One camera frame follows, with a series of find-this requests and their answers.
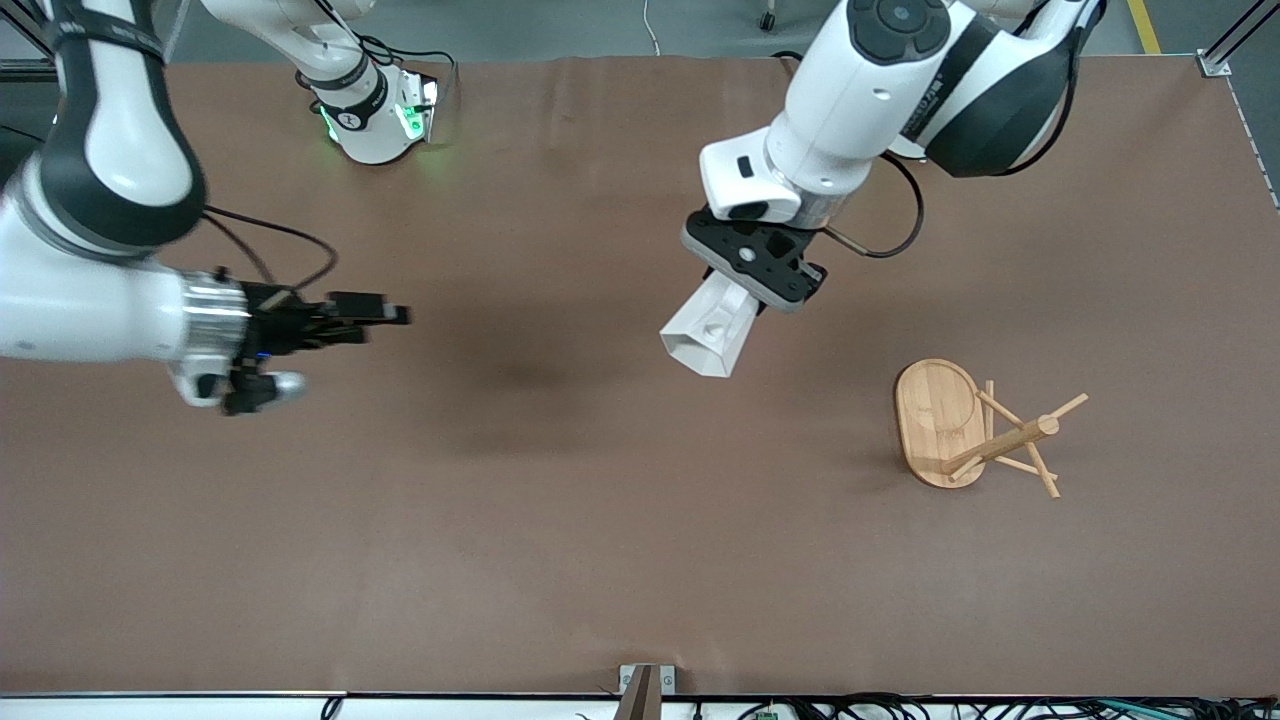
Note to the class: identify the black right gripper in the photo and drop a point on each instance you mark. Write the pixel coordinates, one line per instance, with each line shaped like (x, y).
(277, 318)

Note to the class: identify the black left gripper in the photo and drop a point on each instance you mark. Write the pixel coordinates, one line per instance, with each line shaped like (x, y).
(814, 276)

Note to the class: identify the white faceted cup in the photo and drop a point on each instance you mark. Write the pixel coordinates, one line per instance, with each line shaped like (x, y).
(710, 335)

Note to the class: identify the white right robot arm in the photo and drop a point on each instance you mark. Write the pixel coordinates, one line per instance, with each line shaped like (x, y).
(100, 300)

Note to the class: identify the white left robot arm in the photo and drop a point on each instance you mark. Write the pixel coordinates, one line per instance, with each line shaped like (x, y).
(850, 100)

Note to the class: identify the wooden cup rack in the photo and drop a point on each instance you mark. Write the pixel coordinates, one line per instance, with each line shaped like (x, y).
(935, 420)

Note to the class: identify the black caster wheel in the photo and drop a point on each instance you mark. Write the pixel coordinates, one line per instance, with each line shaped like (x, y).
(768, 20)

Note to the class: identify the brown table cover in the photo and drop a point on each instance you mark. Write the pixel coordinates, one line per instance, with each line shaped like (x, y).
(640, 500)

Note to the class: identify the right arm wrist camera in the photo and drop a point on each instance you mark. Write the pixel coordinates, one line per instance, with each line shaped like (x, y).
(262, 392)

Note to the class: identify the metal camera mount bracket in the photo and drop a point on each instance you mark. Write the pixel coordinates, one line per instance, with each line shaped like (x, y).
(645, 690)

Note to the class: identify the aluminium frame profile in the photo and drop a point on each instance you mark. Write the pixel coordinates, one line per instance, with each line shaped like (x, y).
(1214, 66)

